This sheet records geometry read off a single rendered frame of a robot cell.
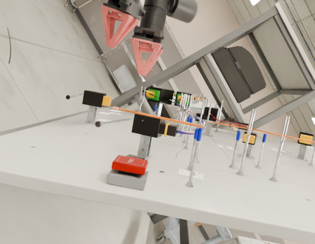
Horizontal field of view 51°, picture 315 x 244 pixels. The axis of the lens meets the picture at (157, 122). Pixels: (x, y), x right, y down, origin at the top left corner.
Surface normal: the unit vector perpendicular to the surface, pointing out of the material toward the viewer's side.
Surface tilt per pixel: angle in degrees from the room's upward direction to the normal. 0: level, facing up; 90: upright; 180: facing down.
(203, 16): 90
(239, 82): 90
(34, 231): 0
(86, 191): 90
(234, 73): 90
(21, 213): 0
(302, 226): 50
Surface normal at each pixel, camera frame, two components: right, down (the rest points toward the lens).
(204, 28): -0.04, 0.12
